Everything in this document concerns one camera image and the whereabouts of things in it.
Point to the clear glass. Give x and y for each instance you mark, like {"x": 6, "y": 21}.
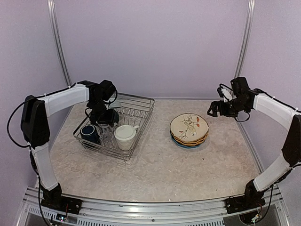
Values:
{"x": 107, "y": 140}
{"x": 106, "y": 128}

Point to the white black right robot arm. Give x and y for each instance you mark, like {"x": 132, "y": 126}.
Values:
{"x": 240, "y": 97}

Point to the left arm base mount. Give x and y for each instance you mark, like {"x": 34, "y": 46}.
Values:
{"x": 63, "y": 204}

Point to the right aluminium corner post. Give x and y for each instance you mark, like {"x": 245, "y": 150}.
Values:
{"x": 245, "y": 39}

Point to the aluminium corner post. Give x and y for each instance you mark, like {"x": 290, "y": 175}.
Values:
{"x": 57, "y": 40}
{"x": 245, "y": 39}

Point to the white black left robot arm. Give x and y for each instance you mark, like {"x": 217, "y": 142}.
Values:
{"x": 36, "y": 131}

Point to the blue polka dot plate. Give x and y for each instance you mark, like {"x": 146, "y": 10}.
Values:
{"x": 183, "y": 146}

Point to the wire dish rack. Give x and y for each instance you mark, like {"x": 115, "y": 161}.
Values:
{"x": 135, "y": 110}

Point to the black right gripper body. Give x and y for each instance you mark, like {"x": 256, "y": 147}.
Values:
{"x": 231, "y": 110}

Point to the dark blue mug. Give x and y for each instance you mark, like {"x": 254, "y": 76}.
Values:
{"x": 89, "y": 133}

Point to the cream ribbed mug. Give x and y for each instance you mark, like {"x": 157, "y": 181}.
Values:
{"x": 125, "y": 136}

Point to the yellow polka dot plate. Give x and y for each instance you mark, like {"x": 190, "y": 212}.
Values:
{"x": 192, "y": 143}

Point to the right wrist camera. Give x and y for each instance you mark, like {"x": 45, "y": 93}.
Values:
{"x": 225, "y": 92}

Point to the aluminium front rail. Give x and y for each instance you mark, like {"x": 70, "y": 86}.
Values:
{"x": 97, "y": 212}

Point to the cream plate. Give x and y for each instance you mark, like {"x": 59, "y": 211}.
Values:
{"x": 189, "y": 126}

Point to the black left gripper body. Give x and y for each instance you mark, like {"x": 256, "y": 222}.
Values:
{"x": 99, "y": 113}

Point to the left aluminium corner post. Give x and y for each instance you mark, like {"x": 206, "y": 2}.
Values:
{"x": 57, "y": 40}

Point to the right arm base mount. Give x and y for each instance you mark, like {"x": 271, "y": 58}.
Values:
{"x": 240, "y": 203}

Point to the light blue patterned bowl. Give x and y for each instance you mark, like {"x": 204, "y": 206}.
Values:
{"x": 115, "y": 104}

